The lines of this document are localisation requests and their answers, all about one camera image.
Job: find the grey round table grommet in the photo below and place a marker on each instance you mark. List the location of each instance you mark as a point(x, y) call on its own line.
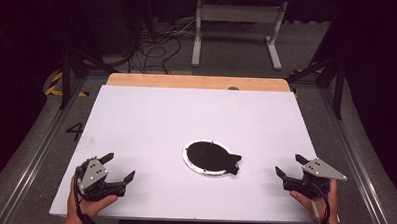
point(233, 88)

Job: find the yellow black floor tape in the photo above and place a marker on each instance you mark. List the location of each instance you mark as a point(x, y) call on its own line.
point(304, 70)
point(54, 87)

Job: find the person's left hand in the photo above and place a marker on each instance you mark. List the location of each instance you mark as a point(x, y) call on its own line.
point(88, 206)

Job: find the person's right hand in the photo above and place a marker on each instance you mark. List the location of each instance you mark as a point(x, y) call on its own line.
point(331, 206)

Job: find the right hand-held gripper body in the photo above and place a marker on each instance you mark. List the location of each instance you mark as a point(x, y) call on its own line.
point(321, 169)

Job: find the black fish-shaped object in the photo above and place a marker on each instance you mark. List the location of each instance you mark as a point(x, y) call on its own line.
point(211, 157)

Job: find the white metal table frame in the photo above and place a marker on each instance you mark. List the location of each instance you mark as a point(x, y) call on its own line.
point(238, 14)

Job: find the black metal stand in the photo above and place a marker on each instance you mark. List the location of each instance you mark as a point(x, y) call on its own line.
point(66, 77)
point(338, 90)

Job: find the aluminium floor rail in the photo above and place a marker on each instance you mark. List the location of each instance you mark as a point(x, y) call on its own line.
point(34, 159)
point(358, 171)

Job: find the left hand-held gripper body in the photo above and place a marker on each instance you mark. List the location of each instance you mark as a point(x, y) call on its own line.
point(92, 175)

